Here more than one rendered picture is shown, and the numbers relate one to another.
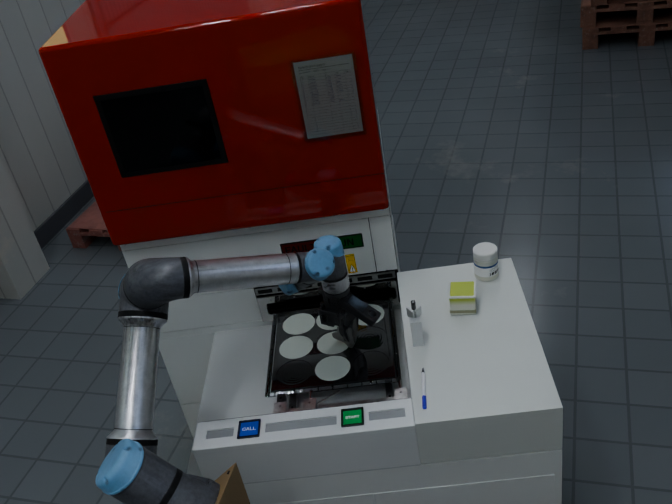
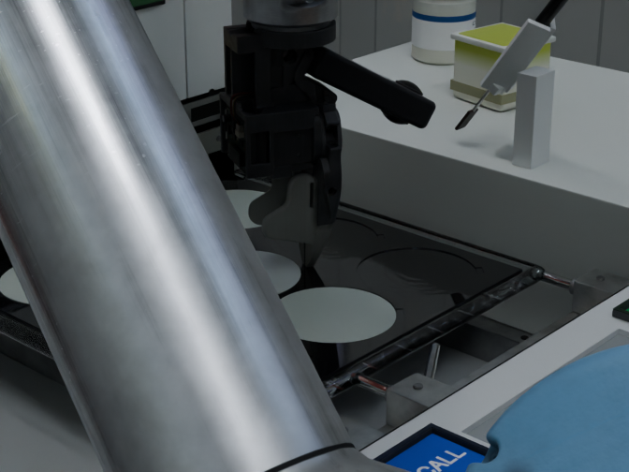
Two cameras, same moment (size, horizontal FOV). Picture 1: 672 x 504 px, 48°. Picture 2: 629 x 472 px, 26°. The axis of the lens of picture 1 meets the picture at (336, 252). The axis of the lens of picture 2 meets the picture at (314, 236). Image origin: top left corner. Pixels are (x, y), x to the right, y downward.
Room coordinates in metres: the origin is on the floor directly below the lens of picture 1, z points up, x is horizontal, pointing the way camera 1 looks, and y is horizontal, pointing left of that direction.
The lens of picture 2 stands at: (1.03, 0.86, 1.38)
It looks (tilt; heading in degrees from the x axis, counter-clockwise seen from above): 23 degrees down; 306
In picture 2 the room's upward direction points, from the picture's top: straight up
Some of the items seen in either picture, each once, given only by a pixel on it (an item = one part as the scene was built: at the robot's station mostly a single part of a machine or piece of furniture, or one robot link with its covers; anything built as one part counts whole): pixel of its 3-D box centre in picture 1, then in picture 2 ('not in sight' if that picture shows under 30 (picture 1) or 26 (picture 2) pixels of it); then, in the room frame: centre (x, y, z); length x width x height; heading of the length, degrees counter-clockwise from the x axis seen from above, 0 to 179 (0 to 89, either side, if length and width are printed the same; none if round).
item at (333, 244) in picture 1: (329, 258); not in sight; (1.67, 0.02, 1.21); 0.09 x 0.08 x 0.11; 118
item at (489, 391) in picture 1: (470, 350); (580, 189); (1.56, -0.31, 0.89); 0.62 x 0.35 x 0.14; 174
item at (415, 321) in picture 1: (415, 321); (519, 87); (1.56, -0.17, 1.03); 0.06 x 0.04 x 0.13; 174
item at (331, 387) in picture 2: (332, 387); (404, 346); (1.51, 0.08, 0.90); 0.38 x 0.01 x 0.01; 84
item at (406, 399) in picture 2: (310, 412); (446, 415); (1.44, 0.15, 0.89); 0.08 x 0.03 x 0.03; 174
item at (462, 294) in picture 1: (462, 298); (501, 66); (1.66, -0.32, 1.00); 0.07 x 0.07 x 0.07; 75
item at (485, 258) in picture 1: (485, 261); (444, 15); (1.79, -0.43, 1.01); 0.07 x 0.07 x 0.10
